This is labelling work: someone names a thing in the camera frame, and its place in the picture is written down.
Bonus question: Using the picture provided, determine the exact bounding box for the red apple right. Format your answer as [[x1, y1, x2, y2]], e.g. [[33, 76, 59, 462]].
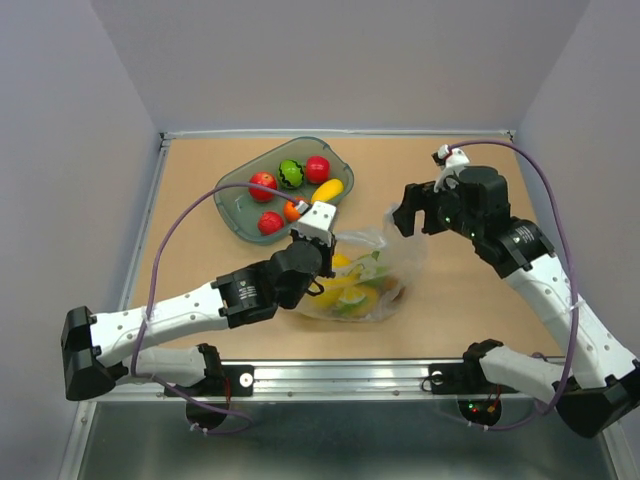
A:
[[305, 155, 330, 184]]

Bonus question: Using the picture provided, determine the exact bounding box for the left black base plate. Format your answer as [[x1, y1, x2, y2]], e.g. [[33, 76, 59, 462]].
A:
[[175, 364, 254, 398]]

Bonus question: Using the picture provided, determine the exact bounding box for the yellow toy mango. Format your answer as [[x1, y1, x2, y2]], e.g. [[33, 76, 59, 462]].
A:
[[311, 179, 344, 205]]

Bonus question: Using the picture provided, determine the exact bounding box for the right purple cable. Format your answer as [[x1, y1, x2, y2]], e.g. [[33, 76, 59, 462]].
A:
[[449, 139, 580, 431]]

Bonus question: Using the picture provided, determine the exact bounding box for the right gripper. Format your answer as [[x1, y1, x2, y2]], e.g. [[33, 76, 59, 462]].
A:
[[388, 172, 482, 240]]

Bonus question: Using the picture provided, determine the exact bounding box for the clear plastic bag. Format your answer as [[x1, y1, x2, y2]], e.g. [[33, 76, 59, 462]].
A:
[[296, 204, 426, 323]]

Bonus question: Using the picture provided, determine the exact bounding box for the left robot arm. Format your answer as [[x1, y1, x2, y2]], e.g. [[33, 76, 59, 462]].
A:
[[61, 233, 335, 401]]

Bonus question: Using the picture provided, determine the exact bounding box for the red apple left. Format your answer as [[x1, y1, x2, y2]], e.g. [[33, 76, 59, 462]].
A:
[[248, 171, 278, 203]]

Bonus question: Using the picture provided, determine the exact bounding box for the grey-green plastic basin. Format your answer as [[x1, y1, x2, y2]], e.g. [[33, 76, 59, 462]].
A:
[[214, 137, 355, 245]]

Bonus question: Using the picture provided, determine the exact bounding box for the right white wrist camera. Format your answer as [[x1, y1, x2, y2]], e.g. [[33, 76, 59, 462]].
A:
[[432, 144, 470, 193]]

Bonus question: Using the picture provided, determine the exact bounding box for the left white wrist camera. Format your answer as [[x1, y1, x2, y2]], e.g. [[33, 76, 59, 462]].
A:
[[291, 201, 338, 246]]

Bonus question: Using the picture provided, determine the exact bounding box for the aluminium front rail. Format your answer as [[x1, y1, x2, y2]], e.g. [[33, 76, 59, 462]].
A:
[[74, 357, 551, 401]]

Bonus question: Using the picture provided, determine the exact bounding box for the red toy strawberry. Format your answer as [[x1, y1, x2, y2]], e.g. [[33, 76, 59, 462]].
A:
[[257, 211, 285, 236]]

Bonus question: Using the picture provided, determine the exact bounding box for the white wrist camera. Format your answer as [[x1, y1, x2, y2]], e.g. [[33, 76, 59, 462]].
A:
[[291, 201, 338, 246], [432, 144, 470, 193]]

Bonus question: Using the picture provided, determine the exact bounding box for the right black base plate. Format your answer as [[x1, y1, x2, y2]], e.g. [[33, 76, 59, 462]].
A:
[[420, 363, 482, 395]]

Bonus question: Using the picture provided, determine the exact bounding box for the green toy watermelon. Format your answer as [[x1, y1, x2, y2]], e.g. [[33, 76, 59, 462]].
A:
[[278, 159, 305, 189]]

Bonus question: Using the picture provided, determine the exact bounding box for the orange toy fruit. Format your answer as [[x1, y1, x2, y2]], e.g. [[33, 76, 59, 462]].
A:
[[283, 196, 306, 223]]

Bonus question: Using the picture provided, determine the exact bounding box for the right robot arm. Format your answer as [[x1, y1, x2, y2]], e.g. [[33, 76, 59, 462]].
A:
[[393, 166, 639, 438]]

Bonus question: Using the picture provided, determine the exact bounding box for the green fruit in bag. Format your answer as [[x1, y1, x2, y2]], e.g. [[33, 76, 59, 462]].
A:
[[346, 250, 390, 297]]

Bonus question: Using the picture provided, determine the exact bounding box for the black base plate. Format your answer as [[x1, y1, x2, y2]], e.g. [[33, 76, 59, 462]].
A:
[[420, 363, 482, 395], [175, 364, 254, 398]]

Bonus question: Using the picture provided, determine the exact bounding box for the red apple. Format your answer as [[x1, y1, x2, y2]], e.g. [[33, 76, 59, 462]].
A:
[[248, 171, 278, 203], [305, 155, 330, 184]]

